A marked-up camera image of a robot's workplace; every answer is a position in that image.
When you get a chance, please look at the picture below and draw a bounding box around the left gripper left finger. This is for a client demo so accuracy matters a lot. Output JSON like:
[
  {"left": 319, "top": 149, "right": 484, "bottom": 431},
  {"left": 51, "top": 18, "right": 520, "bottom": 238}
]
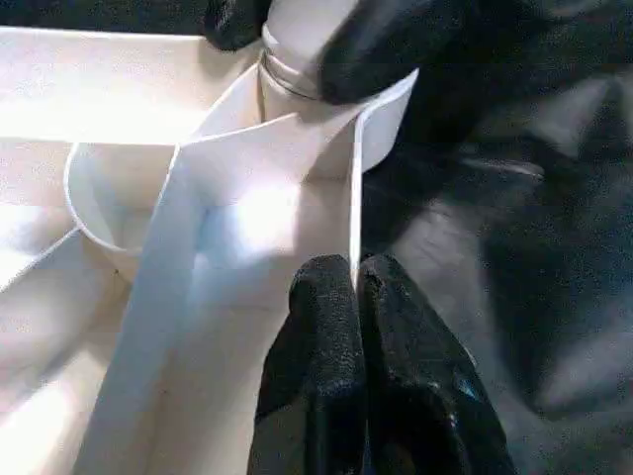
[{"left": 245, "top": 252, "right": 368, "bottom": 475}]

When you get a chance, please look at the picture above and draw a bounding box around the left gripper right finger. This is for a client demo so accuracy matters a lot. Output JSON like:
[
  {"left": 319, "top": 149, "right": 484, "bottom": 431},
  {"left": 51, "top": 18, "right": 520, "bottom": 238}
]
[{"left": 358, "top": 252, "right": 518, "bottom": 475}]

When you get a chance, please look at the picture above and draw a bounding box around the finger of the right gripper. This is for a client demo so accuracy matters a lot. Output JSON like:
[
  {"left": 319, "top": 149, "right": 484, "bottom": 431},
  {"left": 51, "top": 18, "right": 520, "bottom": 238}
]
[
  {"left": 202, "top": 0, "right": 274, "bottom": 51},
  {"left": 318, "top": 0, "right": 496, "bottom": 106}
]

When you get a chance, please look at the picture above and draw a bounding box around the white plastic table leg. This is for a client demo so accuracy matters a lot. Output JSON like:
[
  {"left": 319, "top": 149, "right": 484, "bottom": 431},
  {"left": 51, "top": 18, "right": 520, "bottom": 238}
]
[{"left": 256, "top": 0, "right": 367, "bottom": 104}]

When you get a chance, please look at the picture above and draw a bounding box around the white plastic table top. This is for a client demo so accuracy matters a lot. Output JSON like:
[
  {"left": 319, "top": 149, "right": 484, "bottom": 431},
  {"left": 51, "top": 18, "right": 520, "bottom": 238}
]
[{"left": 0, "top": 25, "right": 421, "bottom": 475}]

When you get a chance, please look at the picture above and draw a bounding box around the black plastic mat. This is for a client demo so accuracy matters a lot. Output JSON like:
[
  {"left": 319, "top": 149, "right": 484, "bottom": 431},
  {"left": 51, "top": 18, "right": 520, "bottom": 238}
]
[{"left": 0, "top": 0, "right": 633, "bottom": 475}]

